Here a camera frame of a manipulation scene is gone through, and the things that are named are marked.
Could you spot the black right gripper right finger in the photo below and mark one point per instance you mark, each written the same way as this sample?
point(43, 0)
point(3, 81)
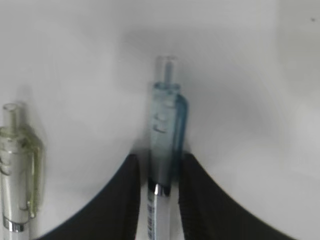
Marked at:
point(209, 213)

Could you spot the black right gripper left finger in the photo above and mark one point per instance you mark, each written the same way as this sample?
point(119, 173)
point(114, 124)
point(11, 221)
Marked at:
point(112, 214)

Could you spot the blue grip pen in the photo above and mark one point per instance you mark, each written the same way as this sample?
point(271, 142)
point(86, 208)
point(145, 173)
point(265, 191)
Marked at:
point(167, 127)

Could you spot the cream grip pen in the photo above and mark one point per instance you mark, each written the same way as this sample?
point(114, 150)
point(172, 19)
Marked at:
point(21, 157)

